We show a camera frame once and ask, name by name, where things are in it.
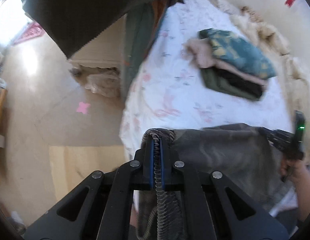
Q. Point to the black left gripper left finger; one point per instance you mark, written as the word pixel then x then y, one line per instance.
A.
pixel 100 206

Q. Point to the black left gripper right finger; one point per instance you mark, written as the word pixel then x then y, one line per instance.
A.
pixel 213 207

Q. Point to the camouflage pants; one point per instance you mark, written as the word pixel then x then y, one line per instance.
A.
pixel 239 151

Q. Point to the person's right hand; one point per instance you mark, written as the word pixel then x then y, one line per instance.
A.
pixel 297 172

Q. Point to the pink star floor sticker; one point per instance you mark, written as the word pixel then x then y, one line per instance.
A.
pixel 83 108

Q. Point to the olive green folded garment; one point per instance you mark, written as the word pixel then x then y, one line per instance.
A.
pixel 228 83

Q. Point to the teal patterned folded garment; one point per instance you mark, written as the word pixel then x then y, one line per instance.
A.
pixel 232 49

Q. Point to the clear plastic bag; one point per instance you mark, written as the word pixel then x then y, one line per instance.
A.
pixel 103 81

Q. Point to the cream fluffy blanket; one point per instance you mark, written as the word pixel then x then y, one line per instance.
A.
pixel 293 78

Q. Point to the white floral bed sheet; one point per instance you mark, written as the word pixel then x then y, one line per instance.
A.
pixel 168 91

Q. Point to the teal hanging cloth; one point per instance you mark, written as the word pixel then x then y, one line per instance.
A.
pixel 141 30

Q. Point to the dark hanging garment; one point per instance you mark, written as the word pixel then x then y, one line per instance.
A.
pixel 73 23

